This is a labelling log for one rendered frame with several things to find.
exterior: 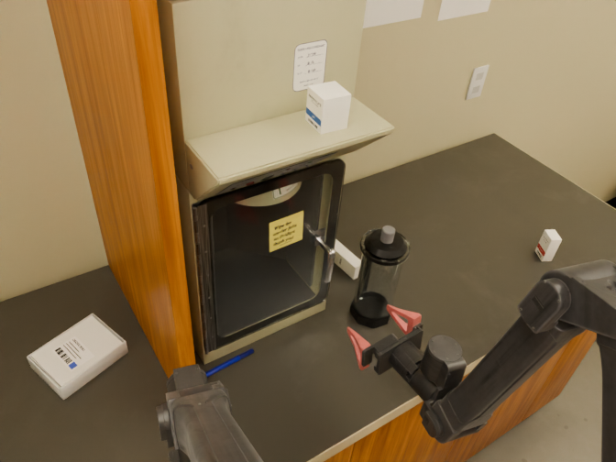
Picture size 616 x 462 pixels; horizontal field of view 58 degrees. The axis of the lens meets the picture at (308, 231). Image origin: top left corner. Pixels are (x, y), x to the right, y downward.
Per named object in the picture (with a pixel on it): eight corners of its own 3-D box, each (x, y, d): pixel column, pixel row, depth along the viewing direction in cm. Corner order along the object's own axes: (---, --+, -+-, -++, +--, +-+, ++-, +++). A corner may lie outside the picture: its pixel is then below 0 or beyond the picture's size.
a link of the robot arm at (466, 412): (571, 309, 58) (643, 291, 62) (540, 267, 62) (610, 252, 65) (428, 452, 90) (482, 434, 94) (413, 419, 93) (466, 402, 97)
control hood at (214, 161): (187, 192, 89) (182, 139, 83) (348, 144, 104) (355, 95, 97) (219, 235, 82) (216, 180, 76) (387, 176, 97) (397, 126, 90)
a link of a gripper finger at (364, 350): (338, 323, 103) (368, 357, 97) (368, 306, 106) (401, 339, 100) (337, 345, 108) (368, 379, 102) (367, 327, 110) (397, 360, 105)
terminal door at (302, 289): (206, 350, 117) (194, 202, 91) (325, 298, 131) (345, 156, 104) (208, 353, 117) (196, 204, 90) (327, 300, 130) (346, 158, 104)
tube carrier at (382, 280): (341, 299, 136) (352, 234, 122) (379, 288, 140) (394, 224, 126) (362, 332, 129) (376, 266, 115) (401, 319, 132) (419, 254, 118)
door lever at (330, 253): (320, 266, 120) (310, 269, 119) (324, 233, 114) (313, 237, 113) (335, 281, 117) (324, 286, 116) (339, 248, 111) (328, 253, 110)
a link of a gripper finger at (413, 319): (368, 306, 106) (400, 339, 100) (397, 290, 109) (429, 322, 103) (367, 328, 110) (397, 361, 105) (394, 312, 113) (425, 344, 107)
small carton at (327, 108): (304, 119, 90) (307, 85, 86) (331, 114, 92) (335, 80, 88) (320, 135, 87) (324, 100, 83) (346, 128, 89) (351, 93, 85)
